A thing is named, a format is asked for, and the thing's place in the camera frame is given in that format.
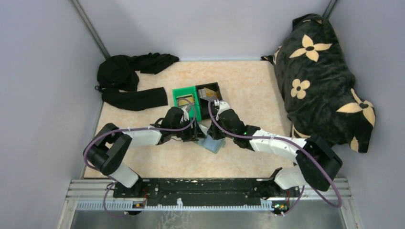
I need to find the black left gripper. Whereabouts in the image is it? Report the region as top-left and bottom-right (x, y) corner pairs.
(171, 117), (207, 142)

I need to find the sage green card holder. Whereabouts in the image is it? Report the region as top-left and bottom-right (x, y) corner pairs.
(197, 124), (225, 154)

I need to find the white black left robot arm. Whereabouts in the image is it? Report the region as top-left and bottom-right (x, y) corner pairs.
(83, 107), (206, 198)

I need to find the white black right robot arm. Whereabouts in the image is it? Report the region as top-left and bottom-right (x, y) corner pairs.
(208, 100), (343, 197)

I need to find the card stack in green bin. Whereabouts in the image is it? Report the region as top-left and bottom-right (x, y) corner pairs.
(176, 94), (195, 107)

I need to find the gold credit card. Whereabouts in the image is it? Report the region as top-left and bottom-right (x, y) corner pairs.
(203, 88), (218, 99)

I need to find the green plastic bin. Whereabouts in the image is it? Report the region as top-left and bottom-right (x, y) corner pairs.
(172, 86), (202, 122)

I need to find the black plastic bin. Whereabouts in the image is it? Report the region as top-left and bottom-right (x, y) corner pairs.
(195, 82), (223, 120)

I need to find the black cloth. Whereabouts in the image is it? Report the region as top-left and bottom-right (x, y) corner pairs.
(95, 52), (179, 111)

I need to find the black floral blanket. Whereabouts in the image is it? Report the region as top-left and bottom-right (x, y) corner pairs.
(261, 13), (376, 154)

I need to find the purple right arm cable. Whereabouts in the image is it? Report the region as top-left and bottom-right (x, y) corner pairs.
(207, 96), (343, 217)

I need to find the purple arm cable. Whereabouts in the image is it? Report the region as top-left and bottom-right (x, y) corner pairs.
(207, 96), (343, 217)
(83, 98), (197, 219)

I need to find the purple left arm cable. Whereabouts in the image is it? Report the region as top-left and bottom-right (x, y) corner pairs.
(83, 98), (197, 219)

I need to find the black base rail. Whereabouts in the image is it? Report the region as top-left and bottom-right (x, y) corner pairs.
(113, 178), (298, 207)

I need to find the aluminium frame rail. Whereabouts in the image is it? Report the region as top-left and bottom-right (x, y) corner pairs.
(66, 178), (351, 212)

